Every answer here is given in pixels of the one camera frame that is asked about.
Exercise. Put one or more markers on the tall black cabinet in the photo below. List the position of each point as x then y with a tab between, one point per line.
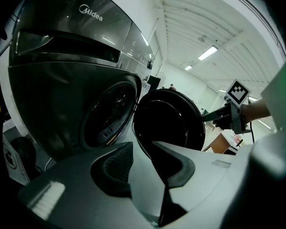
153	82

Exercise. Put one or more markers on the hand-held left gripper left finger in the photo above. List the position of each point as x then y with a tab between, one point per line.
81	206

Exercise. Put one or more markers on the person's right forearm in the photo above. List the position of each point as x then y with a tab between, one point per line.
255	110

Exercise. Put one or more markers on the white placard with red circle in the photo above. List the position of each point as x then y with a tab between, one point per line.
14	161

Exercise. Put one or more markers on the ceiling light panel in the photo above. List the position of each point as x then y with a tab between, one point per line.
207	53
188	67

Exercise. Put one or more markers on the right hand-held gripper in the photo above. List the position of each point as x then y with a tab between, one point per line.
237	94

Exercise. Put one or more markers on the black cabinet machine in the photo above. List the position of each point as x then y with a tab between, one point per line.
62	92

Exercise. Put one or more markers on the round black washer door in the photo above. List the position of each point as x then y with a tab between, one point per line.
169	128

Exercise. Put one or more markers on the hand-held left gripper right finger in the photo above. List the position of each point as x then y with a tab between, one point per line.
209	175

